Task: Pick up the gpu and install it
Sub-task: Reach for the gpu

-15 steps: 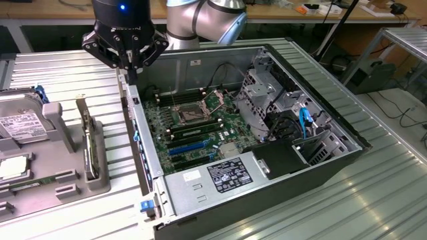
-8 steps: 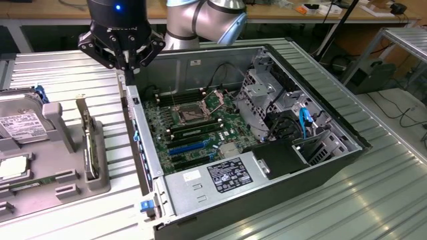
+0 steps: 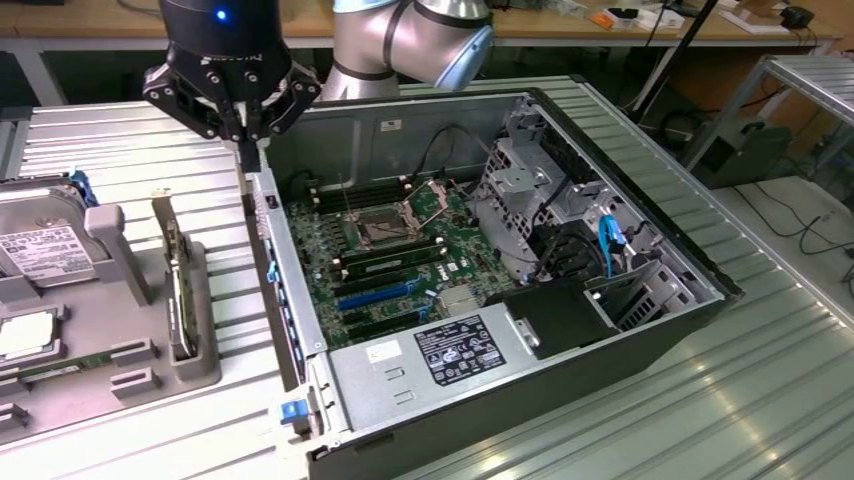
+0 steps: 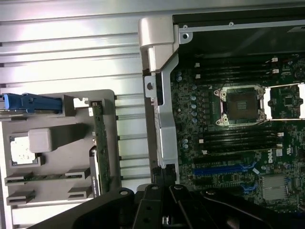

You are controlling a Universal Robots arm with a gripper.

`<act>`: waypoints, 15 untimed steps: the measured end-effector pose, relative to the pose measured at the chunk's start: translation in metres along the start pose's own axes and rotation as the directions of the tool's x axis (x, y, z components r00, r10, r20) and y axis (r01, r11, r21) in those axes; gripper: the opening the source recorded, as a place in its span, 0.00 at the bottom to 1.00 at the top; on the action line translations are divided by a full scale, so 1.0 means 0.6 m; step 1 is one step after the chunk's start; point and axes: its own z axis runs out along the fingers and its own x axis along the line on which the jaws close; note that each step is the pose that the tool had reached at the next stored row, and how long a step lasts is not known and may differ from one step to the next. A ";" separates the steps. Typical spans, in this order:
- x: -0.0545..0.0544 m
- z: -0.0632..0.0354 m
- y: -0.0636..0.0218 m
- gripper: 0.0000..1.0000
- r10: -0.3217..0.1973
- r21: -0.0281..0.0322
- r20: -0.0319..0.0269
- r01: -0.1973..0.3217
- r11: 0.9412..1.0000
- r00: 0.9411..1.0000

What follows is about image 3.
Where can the long black expansion slot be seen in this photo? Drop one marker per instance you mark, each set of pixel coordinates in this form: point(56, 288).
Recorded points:
point(367, 288)

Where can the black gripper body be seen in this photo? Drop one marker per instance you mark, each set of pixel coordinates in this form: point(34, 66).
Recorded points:
point(227, 50)

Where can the black RAM slot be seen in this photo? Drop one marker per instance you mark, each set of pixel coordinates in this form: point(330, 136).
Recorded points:
point(361, 189)
point(363, 201)

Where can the perforated metal drive cage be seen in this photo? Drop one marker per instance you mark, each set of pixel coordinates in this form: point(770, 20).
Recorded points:
point(521, 195)

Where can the black open PC case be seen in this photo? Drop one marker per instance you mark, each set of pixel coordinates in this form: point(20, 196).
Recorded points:
point(601, 400)

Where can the RAM stick in motherboard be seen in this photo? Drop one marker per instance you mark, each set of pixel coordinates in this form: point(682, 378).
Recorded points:
point(394, 262)

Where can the grey parts rack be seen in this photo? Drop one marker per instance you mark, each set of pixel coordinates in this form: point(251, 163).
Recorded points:
point(80, 380)

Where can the metal frame table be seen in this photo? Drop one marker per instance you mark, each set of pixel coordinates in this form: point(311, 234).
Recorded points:
point(810, 75)

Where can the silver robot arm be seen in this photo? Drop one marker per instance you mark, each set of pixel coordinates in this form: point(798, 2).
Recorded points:
point(374, 30)

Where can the blue expansion slot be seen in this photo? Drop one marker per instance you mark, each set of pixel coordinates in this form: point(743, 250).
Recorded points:
point(370, 299)

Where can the black stand pole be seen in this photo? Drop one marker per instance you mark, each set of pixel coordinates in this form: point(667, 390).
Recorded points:
point(674, 55)

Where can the blue disk carrier rail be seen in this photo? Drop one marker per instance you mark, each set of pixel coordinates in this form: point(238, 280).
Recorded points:
point(83, 187)

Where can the graphics card with black fan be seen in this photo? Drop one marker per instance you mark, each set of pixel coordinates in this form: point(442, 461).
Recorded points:
point(180, 280)

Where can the grey power supply unit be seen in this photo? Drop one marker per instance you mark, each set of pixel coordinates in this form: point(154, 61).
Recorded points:
point(387, 370)

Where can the wooden desk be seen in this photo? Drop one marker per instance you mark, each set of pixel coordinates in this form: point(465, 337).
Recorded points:
point(567, 30)

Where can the orange and white box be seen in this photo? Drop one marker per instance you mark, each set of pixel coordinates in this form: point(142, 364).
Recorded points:
point(610, 19)

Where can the thin metal locking lever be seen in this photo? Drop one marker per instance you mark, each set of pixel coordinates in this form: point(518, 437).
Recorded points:
point(347, 200)

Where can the black plastic shroud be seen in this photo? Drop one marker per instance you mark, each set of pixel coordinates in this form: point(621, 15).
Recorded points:
point(554, 315)

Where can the metal socket cover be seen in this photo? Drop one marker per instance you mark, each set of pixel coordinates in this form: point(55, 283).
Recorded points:
point(427, 200)

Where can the silver hard disk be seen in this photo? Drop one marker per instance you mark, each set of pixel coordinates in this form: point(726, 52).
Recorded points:
point(47, 240)

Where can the CPU socket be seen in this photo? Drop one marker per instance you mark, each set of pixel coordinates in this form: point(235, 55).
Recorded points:
point(381, 229)

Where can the blue case latch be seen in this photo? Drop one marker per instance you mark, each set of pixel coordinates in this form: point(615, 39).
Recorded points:
point(294, 412)

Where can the silver CPU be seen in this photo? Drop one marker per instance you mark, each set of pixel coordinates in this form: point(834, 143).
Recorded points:
point(23, 335)

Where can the metal disk bay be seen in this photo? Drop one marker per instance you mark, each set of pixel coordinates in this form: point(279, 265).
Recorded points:
point(641, 300)

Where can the silver chipset heatsink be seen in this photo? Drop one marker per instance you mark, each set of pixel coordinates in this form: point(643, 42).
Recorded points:
point(457, 298)

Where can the green motherboard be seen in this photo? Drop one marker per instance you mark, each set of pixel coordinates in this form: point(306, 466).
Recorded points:
point(467, 240)

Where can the black power adapter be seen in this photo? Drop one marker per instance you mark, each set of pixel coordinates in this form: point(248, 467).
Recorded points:
point(796, 17)

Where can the green RAM stick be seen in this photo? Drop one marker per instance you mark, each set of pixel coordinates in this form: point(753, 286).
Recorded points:
point(60, 367)

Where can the grey floor device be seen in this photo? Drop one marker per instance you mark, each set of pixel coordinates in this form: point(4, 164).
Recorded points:
point(741, 155)

